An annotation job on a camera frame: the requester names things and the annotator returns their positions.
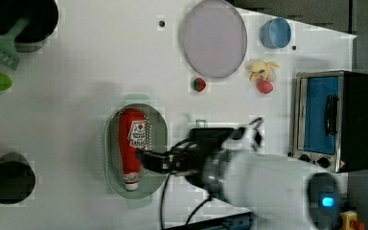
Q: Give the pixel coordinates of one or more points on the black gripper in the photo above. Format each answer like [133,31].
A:
[188,155]

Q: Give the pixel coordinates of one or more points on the red plush ketchup bottle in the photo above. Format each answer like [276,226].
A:
[132,137]

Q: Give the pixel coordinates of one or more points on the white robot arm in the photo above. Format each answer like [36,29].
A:
[228,165]

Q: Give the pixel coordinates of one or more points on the green oval strainer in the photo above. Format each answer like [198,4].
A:
[157,140]

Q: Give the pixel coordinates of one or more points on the green metal cup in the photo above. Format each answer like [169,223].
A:
[201,123]

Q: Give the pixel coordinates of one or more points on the small red plush strawberry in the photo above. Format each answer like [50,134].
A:
[199,84]

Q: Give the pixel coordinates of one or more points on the pink plush strawberry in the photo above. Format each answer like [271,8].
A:
[264,86]

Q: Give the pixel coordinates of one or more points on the round grey plate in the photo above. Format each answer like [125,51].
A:
[214,38]

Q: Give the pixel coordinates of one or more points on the yellow plush banana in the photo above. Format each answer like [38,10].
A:
[263,70]

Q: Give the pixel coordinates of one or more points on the black cylindrical cup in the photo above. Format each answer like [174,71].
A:
[17,178]

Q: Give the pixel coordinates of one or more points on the blue bowl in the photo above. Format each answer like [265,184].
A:
[275,33]

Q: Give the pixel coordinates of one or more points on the silver toaster oven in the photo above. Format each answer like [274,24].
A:
[330,128]

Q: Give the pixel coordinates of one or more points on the green plastic spatula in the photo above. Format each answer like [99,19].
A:
[8,53]

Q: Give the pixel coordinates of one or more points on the yellow red toy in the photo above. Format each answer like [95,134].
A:
[350,221]

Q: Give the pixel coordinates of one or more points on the black pot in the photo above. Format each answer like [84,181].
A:
[39,19]

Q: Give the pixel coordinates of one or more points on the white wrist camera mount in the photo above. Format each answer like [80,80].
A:
[246,137]

